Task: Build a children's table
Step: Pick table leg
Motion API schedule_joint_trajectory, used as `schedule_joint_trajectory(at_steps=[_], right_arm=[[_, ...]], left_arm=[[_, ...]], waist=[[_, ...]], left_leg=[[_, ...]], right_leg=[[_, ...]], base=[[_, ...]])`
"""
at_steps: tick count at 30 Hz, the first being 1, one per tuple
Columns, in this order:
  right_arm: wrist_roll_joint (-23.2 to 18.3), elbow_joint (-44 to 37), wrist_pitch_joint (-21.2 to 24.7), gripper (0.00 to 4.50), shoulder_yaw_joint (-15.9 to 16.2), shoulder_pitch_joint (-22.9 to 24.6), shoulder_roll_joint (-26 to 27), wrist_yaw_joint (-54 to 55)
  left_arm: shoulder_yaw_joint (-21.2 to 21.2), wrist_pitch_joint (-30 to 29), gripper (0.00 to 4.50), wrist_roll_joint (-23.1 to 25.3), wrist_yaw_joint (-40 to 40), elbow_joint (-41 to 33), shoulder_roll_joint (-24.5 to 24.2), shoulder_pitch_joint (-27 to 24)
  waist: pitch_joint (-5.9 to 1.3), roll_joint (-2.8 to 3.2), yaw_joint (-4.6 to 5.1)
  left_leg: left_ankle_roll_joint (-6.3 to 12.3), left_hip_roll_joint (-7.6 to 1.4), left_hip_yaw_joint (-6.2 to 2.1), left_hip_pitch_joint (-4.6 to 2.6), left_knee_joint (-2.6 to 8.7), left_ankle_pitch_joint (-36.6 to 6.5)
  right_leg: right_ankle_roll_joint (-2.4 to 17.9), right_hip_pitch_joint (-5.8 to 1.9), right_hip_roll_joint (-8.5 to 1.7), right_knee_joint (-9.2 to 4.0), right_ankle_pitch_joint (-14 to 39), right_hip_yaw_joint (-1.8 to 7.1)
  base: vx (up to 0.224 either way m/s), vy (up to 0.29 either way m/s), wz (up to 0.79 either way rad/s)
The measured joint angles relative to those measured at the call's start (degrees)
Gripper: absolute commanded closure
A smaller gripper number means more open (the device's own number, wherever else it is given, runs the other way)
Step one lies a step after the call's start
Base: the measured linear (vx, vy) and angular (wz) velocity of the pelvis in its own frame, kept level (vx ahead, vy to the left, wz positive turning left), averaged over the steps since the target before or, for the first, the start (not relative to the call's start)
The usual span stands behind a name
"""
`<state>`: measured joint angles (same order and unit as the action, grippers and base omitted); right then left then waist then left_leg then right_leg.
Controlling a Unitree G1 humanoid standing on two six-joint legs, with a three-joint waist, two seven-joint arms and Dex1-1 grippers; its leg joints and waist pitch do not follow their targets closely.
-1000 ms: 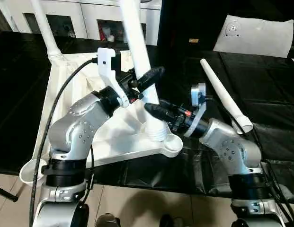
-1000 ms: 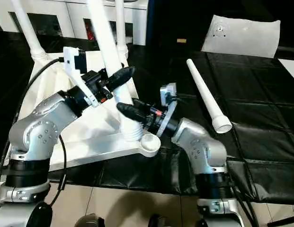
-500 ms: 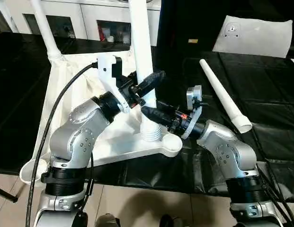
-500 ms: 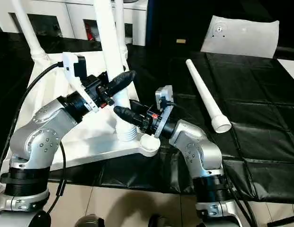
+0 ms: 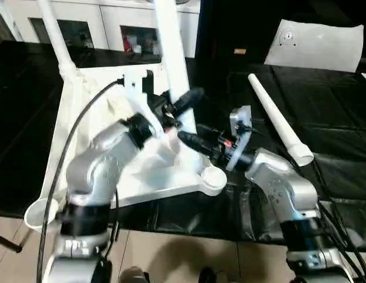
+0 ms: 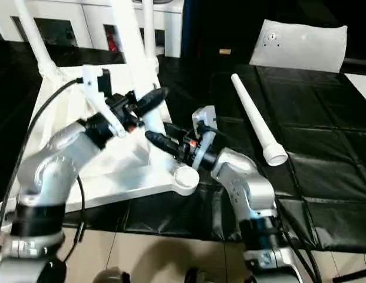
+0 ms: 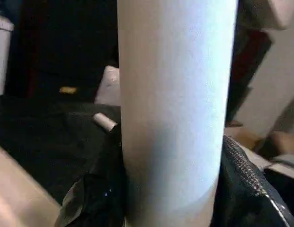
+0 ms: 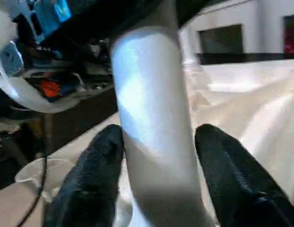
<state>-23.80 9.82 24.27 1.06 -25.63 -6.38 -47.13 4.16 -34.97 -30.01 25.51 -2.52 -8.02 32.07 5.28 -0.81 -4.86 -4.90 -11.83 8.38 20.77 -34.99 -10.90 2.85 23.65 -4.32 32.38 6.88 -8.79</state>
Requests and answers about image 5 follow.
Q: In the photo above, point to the small yellow label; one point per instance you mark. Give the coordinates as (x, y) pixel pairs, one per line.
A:
(240, 51)

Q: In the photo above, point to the black work mat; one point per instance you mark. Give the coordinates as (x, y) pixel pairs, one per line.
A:
(333, 118)

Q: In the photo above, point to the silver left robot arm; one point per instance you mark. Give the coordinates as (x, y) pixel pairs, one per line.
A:
(94, 171)

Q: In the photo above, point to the black cabinet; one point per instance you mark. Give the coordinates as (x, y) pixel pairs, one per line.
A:
(235, 26)

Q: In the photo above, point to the red packet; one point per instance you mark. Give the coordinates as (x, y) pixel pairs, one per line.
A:
(128, 42)

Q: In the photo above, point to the white plastic table leg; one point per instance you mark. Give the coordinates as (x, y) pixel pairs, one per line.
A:
(174, 53)
(277, 118)
(57, 38)

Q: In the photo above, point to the white plastic table top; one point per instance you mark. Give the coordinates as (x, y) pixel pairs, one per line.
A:
(82, 103)

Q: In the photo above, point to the white chair back panel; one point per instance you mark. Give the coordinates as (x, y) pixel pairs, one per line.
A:
(315, 44)

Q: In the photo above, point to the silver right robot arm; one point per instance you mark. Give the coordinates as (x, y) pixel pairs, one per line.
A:
(283, 182)

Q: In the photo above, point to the black robot foot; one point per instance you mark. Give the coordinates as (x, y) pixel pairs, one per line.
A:
(134, 275)

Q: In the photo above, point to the black metal stand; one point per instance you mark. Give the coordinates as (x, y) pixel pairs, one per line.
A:
(9, 241)

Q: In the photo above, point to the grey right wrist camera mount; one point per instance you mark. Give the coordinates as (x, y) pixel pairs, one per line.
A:
(241, 121)

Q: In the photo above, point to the white cabinet with glass doors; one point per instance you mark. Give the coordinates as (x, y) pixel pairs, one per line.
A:
(91, 11)

